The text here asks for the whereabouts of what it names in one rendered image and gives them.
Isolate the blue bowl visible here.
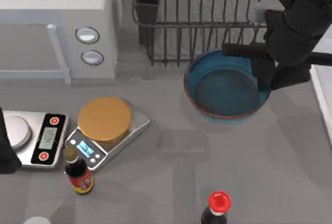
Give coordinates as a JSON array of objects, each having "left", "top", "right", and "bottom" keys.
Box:
[{"left": 183, "top": 49, "right": 272, "bottom": 125}]

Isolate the dark bottle with red cap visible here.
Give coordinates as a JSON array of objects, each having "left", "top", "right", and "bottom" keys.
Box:
[{"left": 199, "top": 190, "right": 232, "bottom": 224}]

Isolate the silver scale with tan disc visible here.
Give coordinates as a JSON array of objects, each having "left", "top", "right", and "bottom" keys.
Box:
[{"left": 64, "top": 96, "right": 151, "bottom": 173}]

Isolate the small round microwave knob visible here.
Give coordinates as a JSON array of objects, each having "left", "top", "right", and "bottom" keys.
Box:
[{"left": 80, "top": 49, "right": 105, "bottom": 66}]

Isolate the large round microwave knob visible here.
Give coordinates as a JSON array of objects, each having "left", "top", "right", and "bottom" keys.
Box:
[{"left": 75, "top": 25, "right": 101, "bottom": 45}]

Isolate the pale microwave oven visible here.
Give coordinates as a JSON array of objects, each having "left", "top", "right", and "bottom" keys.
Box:
[{"left": 0, "top": 0, "right": 123, "bottom": 85}]

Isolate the dark sauce bottle red label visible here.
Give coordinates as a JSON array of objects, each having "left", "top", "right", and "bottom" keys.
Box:
[{"left": 62, "top": 146, "right": 95, "bottom": 196}]

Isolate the silver scale with black panel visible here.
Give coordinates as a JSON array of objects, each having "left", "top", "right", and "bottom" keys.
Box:
[{"left": 0, "top": 110, "right": 70, "bottom": 169}]

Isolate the microwave glass door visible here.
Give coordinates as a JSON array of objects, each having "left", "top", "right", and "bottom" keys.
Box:
[{"left": 0, "top": 23, "right": 72, "bottom": 85}]

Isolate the grey round cap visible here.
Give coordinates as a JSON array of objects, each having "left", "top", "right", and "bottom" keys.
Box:
[{"left": 23, "top": 216, "right": 51, "bottom": 224}]

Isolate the black wire dish rack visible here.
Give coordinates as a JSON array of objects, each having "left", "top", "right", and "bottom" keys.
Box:
[{"left": 131, "top": 0, "right": 269, "bottom": 67}]

